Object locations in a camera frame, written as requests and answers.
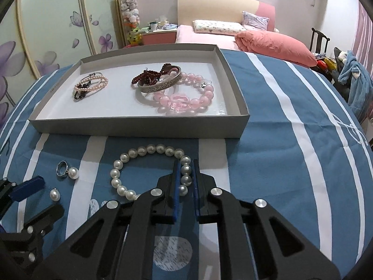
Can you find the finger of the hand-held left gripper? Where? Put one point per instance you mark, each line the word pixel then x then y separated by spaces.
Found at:
pixel 29 185
pixel 38 215

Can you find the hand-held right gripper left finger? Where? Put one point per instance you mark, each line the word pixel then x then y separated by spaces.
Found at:
pixel 175 198

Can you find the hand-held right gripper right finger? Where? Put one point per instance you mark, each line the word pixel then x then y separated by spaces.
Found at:
pixel 196 198

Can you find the grey cardboard tray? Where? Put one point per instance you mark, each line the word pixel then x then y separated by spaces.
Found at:
pixel 116 108

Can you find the engraved silver cuff bangle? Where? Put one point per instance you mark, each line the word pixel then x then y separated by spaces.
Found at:
pixel 157 87

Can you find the white pearl earring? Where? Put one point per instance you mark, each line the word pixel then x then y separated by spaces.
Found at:
pixel 54 195
pixel 73 173

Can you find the pink bed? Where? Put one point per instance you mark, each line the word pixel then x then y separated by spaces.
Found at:
pixel 204 39

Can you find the pink white nightstand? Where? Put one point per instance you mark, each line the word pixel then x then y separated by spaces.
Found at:
pixel 158 38

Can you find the floral sliding door wardrobe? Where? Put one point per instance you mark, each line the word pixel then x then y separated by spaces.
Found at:
pixel 49 23

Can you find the pink folded duvet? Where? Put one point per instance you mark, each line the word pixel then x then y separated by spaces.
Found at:
pixel 276 46

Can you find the white patterned pillow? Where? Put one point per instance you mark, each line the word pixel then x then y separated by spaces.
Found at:
pixel 218 26

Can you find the white mug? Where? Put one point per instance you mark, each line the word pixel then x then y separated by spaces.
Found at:
pixel 153 26

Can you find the tissue box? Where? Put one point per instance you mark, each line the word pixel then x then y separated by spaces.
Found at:
pixel 163 22

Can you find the purple floral pillow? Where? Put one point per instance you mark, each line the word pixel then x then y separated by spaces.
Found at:
pixel 256 21

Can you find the colourful toys on chair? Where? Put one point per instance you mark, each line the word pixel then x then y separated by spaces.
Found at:
pixel 326 62

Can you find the clear tube of plush toys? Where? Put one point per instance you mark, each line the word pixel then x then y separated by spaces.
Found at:
pixel 131 11

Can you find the beige pink headboard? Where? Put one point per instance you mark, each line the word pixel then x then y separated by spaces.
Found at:
pixel 215 5

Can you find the blue fleece garment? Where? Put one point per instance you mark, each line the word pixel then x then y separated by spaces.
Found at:
pixel 357 78

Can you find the dark wooden chair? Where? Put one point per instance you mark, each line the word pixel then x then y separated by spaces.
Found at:
pixel 319 39

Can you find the pink curtain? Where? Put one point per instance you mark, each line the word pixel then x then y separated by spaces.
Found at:
pixel 364 32

